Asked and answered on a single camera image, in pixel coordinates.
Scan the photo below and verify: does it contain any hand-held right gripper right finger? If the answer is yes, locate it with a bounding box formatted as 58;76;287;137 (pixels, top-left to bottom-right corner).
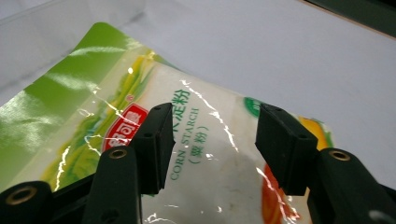
254;103;396;224

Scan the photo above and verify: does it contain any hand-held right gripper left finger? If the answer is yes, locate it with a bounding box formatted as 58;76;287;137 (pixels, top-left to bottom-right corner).
81;102;177;224

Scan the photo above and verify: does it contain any green and white starch bag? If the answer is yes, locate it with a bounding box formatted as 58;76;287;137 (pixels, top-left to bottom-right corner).
0;21;334;224

